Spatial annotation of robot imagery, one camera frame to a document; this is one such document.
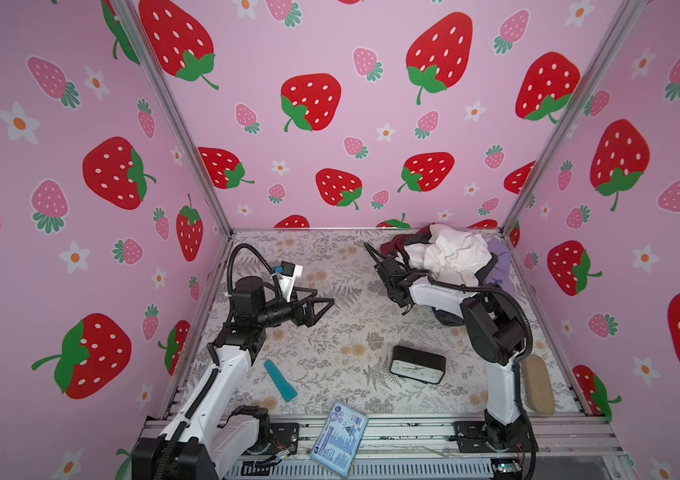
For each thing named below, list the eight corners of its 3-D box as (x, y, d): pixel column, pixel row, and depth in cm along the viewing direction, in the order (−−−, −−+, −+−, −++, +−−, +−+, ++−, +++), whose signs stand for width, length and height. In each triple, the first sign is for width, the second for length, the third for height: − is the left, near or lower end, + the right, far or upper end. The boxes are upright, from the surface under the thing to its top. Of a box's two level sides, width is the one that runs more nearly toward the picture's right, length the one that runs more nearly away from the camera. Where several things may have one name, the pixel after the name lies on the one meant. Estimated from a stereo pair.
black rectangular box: (388, 373, 87) (392, 361, 79) (391, 357, 90) (394, 344, 82) (436, 384, 85) (445, 372, 77) (437, 368, 88) (445, 355, 80)
